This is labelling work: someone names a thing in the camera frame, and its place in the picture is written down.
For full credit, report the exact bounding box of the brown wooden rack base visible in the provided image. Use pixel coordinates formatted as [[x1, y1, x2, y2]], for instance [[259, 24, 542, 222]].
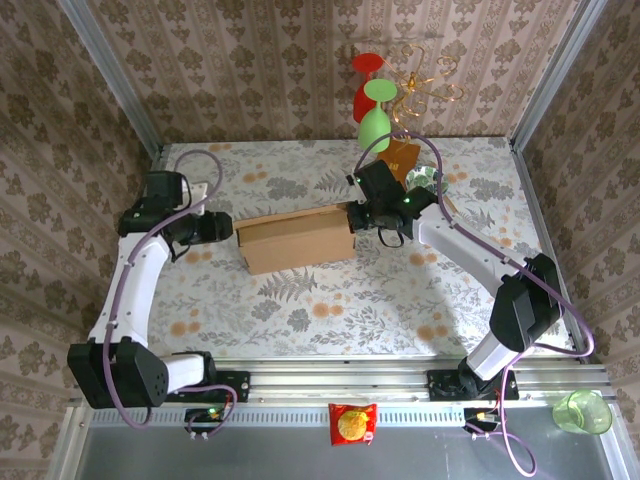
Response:
[[377, 137, 420, 184]]

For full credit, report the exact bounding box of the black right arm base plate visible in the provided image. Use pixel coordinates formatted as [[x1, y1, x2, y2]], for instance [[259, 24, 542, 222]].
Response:
[[426, 368, 520, 402]]

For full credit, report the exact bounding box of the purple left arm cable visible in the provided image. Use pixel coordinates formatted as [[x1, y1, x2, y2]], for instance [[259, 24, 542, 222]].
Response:
[[102, 149, 237, 440]]

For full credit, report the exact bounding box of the small right controller board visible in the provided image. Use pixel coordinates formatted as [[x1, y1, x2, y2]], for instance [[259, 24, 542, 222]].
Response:
[[462, 407, 501, 441]]

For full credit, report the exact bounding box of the green plastic wine glass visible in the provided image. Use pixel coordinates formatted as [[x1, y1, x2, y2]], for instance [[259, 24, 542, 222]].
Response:
[[357, 78, 399, 154]]

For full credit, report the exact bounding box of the red snack packet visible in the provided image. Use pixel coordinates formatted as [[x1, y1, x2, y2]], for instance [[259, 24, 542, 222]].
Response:
[[327, 402, 380, 447]]

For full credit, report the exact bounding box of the small controller board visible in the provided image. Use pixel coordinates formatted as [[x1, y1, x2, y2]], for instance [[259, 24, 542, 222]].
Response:
[[184, 404, 236, 441], [462, 407, 501, 441]]

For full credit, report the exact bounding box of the green transparent plastic cup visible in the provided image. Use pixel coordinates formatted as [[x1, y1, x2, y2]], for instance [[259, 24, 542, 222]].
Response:
[[552, 389, 614, 435]]

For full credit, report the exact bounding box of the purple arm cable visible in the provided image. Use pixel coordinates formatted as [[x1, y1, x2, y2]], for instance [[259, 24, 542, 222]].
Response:
[[102, 149, 237, 440], [355, 131, 596, 475]]

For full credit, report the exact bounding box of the aluminium mounting rail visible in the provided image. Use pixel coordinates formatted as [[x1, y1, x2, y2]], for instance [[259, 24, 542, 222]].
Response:
[[74, 357, 611, 407]]

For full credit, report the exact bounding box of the brown cardboard paper box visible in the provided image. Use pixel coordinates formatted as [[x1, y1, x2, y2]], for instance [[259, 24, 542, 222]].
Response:
[[233, 203, 357, 276]]

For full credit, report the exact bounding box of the gold wire glass rack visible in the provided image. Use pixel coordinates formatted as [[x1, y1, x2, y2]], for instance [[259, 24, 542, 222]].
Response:
[[384, 43, 464, 144]]

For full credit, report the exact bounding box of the aluminium frame post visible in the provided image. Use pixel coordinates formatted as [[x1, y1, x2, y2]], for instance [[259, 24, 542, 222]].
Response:
[[509, 0, 601, 151], [59, 0, 166, 154]]

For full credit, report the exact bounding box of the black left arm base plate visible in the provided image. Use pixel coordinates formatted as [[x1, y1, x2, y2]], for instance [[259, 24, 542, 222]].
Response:
[[162, 369, 251, 404]]

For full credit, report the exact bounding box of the red plastic wine glass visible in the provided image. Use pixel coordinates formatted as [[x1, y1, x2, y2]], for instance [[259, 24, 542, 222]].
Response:
[[352, 52, 387, 122]]

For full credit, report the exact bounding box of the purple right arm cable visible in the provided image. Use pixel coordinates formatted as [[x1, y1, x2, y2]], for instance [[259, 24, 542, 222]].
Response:
[[355, 131, 596, 475]]

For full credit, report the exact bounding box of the leaf pattern bowl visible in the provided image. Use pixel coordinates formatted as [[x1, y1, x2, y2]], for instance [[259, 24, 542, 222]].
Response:
[[405, 165, 450, 194]]

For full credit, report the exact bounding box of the small left controller board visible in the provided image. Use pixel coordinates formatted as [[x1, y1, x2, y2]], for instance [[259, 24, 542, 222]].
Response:
[[184, 404, 236, 441]]

